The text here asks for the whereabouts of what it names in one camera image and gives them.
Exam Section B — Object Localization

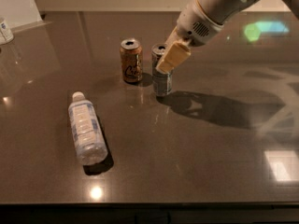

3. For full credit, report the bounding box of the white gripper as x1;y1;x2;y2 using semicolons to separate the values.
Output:
156;0;223;74

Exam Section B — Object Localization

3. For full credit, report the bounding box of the silver redbull can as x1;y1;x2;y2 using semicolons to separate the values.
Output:
151;43;172;97

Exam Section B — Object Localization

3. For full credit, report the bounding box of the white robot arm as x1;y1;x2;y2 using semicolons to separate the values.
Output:
156;0;299;74

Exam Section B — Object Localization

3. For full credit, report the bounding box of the orange soda can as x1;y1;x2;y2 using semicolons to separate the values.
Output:
120;37;143;83

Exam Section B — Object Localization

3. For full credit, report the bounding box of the clear plastic water bottle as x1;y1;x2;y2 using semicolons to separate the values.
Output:
68;91;108;166

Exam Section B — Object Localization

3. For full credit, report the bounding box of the white container at left edge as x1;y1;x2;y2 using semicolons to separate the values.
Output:
0;17;14;45

